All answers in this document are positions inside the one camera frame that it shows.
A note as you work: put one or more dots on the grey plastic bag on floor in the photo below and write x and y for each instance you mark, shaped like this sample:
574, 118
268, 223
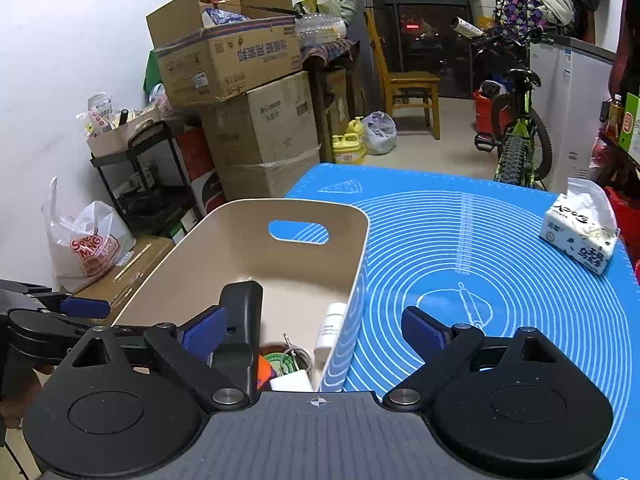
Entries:
380, 133

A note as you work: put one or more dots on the silver key with ring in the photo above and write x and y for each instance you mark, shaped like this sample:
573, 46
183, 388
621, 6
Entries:
300, 356

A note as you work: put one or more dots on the open top cardboard box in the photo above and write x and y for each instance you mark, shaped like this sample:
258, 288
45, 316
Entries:
201, 65

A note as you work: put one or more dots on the wooden chair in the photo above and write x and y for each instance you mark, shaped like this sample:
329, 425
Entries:
404, 89

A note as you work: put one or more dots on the white red plastic shopping bag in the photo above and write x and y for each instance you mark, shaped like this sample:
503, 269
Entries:
86, 247

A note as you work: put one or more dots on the dark wooden side table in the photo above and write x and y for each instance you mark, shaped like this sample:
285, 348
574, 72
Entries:
616, 167

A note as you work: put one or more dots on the black metal shelf rack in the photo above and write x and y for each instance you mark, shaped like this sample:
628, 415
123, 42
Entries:
151, 206

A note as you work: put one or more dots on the green round ointment tin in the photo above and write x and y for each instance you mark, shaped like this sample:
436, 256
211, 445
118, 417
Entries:
282, 362

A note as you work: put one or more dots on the green white carton box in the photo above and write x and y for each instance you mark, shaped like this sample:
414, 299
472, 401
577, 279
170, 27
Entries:
629, 139

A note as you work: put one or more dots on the white tissue pack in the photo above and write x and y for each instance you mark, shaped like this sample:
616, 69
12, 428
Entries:
581, 224

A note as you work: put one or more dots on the white usb charger plug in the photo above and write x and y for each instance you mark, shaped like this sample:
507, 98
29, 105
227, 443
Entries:
294, 382

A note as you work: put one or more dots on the green black bicycle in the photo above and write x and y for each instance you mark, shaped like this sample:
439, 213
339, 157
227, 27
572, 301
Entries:
516, 132

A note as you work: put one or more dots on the beige plastic storage bin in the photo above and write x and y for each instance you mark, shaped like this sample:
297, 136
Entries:
305, 254

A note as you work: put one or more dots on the black rectangular device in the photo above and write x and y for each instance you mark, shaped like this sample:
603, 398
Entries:
240, 329

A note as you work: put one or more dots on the red bucket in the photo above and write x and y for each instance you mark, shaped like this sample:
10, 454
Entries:
482, 107

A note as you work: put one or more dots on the white pill bottle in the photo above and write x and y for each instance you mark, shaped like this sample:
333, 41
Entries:
330, 330

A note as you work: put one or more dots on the yellow oil jug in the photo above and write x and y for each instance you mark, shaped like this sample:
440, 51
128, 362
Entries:
349, 148

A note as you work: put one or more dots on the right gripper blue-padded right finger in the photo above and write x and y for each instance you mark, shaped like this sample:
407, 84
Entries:
445, 351

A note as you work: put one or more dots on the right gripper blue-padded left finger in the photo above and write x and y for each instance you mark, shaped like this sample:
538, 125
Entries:
203, 357

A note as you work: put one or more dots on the blue silicone baking mat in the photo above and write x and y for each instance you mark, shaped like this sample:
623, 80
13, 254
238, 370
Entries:
467, 250

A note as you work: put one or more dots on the white chest freezer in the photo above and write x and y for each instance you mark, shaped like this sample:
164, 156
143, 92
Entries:
574, 84

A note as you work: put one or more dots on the floor cardboard box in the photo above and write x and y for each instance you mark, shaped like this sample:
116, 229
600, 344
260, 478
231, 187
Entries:
128, 273

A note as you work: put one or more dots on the large stacked cardboard box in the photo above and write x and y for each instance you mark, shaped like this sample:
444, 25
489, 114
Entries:
264, 141

